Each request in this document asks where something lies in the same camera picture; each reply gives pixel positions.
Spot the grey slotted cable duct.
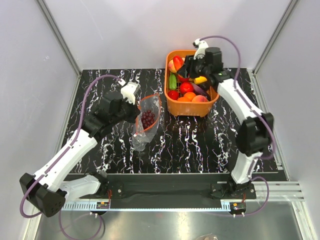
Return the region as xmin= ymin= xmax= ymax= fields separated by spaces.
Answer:
xmin=62 ymin=199 xmax=231 ymax=212

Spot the peach top fruit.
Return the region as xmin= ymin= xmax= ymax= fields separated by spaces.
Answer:
xmin=167 ymin=59 xmax=177 ymax=74

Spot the peach fruit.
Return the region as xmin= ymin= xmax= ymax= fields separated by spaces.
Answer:
xmin=167 ymin=59 xmax=177 ymax=74
xmin=192 ymin=95 xmax=208 ymax=103

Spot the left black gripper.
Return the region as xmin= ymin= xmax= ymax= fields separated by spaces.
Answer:
xmin=111 ymin=95 xmax=141 ymax=126

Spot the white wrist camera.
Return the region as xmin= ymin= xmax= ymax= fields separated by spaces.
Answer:
xmin=193 ymin=38 xmax=209 ymax=60
xmin=120 ymin=81 xmax=140 ymax=105

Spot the green cucumber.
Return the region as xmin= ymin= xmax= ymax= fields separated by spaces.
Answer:
xmin=168 ymin=72 xmax=177 ymax=91

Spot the orange plastic basket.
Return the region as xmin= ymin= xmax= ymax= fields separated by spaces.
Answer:
xmin=164 ymin=49 xmax=220 ymax=117

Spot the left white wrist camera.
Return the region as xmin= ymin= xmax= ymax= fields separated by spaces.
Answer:
xmin=120 ymin=81 xmax=140 ymax=105

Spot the purple eggplant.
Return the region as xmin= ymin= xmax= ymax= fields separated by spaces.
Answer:
xmin=191 ymin=83 xmax=211 ymax=101

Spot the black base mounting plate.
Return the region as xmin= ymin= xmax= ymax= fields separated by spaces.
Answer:
xmin=78 ymin=172 xmax=257 ymax=201

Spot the orange tangerine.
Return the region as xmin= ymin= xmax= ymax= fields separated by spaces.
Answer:
xmin=177 ymin=92 xmax=196 ymax=102

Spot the yellow bell pepper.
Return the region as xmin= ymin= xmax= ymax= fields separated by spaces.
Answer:
xmin=193 ymin=76 xmax=207 ymax=85

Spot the clear orange zip bag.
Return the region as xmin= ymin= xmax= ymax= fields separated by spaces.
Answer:
xmin=131 ymin=93 xmax=161 ymax=152

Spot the red tomato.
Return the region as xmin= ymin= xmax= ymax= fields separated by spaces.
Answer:
xmin=179 ymin=82 xmax=194 ymax=95

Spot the peach front fruit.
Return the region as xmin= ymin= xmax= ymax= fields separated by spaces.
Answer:
xmin=192 ymin=95 xmax=208 ymax=103

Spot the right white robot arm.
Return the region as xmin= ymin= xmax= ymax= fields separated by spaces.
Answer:
xmin=178 ymin=45 xmax=274 ymax=199

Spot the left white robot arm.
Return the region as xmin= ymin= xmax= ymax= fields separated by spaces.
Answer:
xmin=19 ymin=87 xmax=140 ymax=218

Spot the purple grape bunch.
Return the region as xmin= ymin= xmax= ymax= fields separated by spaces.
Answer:
xmin=141 ymin=110 xmax=155 ymax=129

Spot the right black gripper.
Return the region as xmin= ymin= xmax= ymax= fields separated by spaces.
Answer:
xmin=176 ymin=54 xmax=210 ymax=80

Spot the red orange mango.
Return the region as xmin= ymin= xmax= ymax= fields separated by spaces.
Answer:
xmin=172 ymin=55 xmax=185 ymax=72

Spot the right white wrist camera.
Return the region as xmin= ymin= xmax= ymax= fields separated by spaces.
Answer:
xmin=193 ymin=38 xmax=209 ymax=60

